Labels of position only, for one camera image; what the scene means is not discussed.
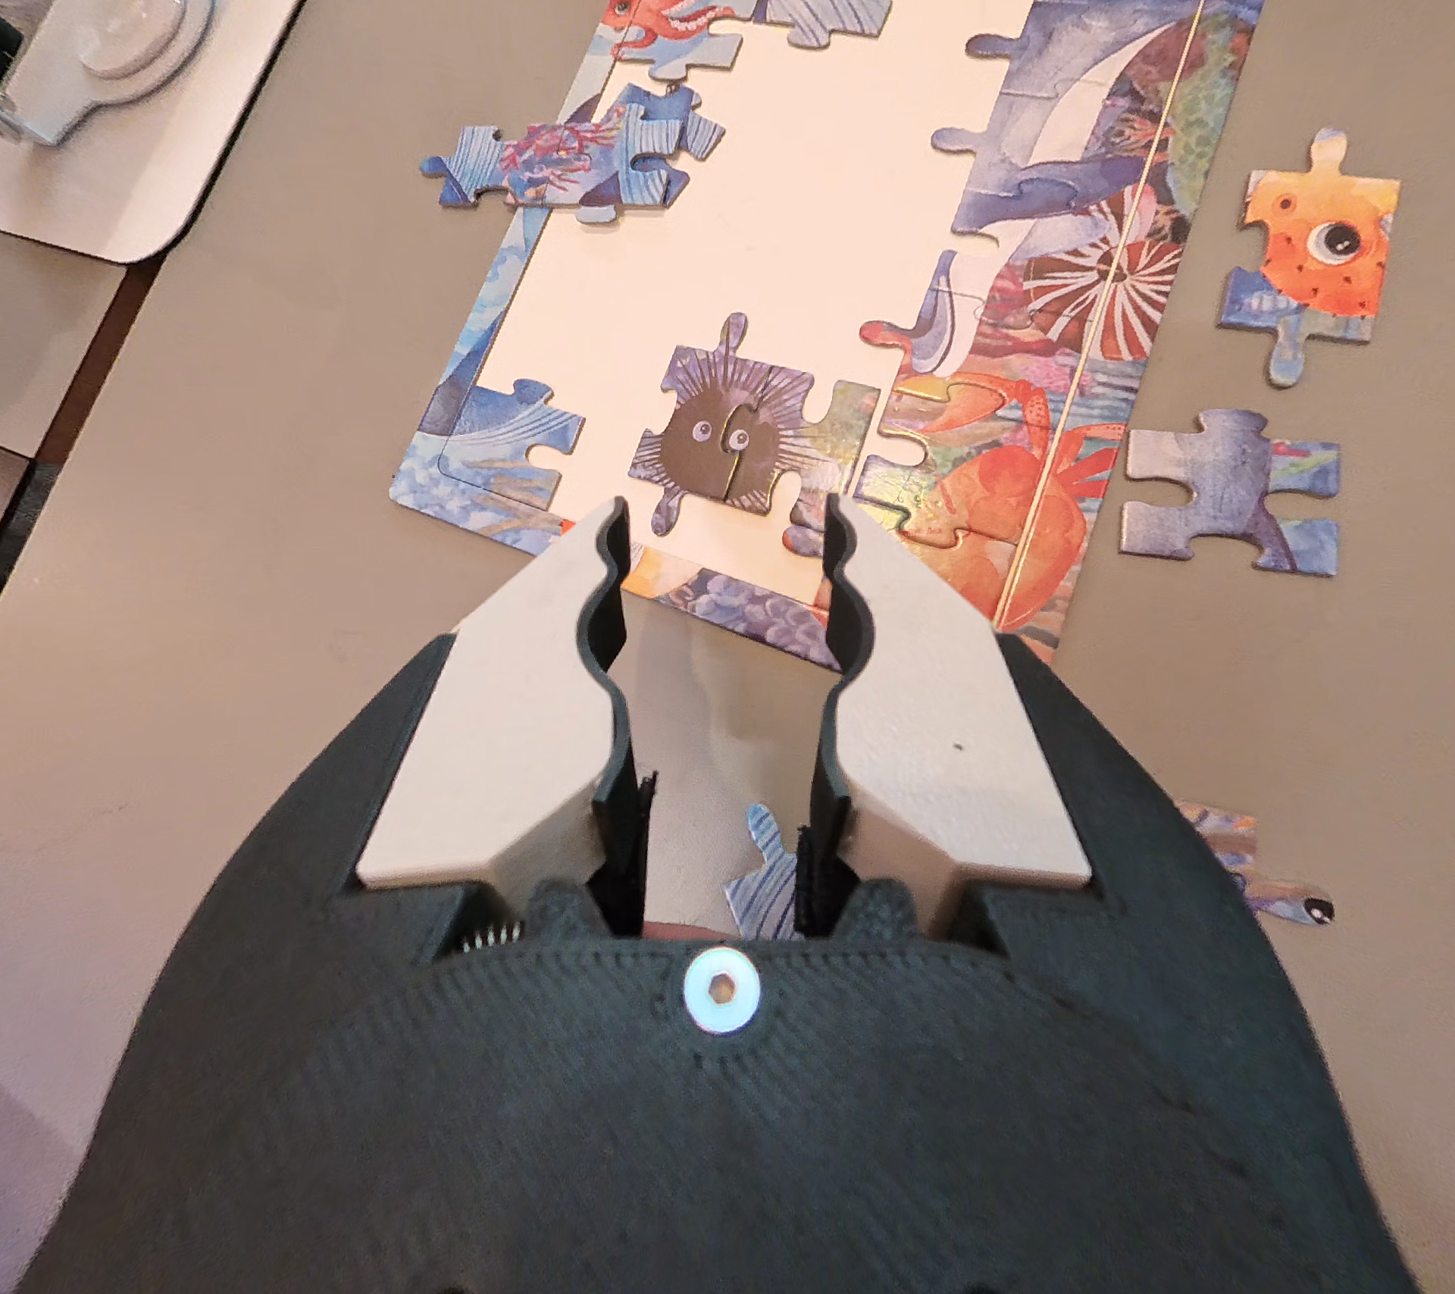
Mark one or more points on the small blue striped puzzle piece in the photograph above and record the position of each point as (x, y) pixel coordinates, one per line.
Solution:
(769, 885)

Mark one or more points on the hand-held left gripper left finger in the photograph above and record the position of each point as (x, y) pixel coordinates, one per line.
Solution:
(490, 748)

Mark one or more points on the lavender white whale puzzle piece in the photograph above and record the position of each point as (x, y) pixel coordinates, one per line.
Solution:
(1024, 135)

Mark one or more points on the blue red coral puzzle piece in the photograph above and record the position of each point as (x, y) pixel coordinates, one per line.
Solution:
(559, 158)

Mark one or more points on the orange print puzzle piece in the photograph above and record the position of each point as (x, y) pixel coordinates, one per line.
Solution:
(1318, 247)

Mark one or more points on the black sea urchin puzzle piece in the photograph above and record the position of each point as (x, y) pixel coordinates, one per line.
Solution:
(716, 430)

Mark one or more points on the white rounded board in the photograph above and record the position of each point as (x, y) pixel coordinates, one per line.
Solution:
(228, 67)

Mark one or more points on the coral striped edge puzzle piece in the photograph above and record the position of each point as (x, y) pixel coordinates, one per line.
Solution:
(653, 140)

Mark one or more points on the blue wave puzzle piece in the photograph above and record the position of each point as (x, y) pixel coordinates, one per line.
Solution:
(512, 430)

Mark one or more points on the purple white sail puzzle piece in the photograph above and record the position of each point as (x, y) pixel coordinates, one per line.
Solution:
(1057, 32)

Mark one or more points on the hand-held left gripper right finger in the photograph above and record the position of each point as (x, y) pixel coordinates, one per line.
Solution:
(968, 748)

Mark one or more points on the sea print puzzle board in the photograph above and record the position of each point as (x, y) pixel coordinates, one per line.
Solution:
(819, 214)

